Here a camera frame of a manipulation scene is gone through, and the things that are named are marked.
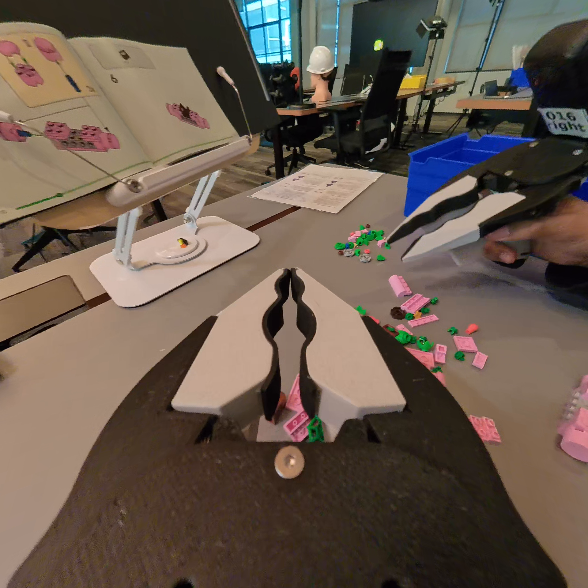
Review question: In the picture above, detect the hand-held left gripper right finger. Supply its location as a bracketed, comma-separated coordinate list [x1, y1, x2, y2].
[291, 268, 408, 433]

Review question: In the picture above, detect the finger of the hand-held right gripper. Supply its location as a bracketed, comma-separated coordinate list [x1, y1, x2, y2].
[401, 192, 527, 263]
[386, 176, 481, 244]

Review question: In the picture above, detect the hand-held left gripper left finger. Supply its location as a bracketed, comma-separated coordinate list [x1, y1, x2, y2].
[171, 268, 292, 422]

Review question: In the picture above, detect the pink grey brick assembly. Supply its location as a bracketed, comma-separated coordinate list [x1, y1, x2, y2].
[557, 374, 588, 435]

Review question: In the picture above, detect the person's right hand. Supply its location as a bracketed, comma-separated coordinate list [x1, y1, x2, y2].
[482, 195, 588, 266]

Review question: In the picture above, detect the blue plastic bin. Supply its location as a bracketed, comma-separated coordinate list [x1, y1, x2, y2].
[404, 133, 588, 217]

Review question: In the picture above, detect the wooden top desk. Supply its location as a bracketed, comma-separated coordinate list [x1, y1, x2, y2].
[456, 89, 537, 138]
[277, 80, 467, 180]

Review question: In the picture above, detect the black office chair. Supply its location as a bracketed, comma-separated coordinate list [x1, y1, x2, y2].
[263, 61, 323, 176]
[314, 48, 413, 167]

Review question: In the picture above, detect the pile of pink toy bricks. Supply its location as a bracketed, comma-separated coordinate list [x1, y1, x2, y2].
[276, 275, 502, 445]

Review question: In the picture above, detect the white book stand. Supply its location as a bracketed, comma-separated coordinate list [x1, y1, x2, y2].
[0, 66, 261, 308]

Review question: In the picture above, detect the white printed sheet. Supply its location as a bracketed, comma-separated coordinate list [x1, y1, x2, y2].
[250, 164, 384, 214]

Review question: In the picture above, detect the black light stand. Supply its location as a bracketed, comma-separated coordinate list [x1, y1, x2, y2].
[411, 16, 449, 138]

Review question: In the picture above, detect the mannequin head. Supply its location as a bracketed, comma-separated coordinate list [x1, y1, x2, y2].
[311, 71, 334, 103]

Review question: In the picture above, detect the large black screen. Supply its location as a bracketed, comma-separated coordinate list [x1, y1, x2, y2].
[349, 0, 440, 68]

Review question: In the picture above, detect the white hard hat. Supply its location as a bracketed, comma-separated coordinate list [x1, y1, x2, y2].
[306, 45, 336, 74]

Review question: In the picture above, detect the round wooden table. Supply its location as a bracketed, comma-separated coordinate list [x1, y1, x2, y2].
[11, 184, 168, 273]

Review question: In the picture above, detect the open instruction booklet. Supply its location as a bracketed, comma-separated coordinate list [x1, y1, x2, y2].
[0, 23, 243, 226]

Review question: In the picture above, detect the black divider panel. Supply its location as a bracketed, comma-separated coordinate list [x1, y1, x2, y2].
[0, 0, 282, 135]

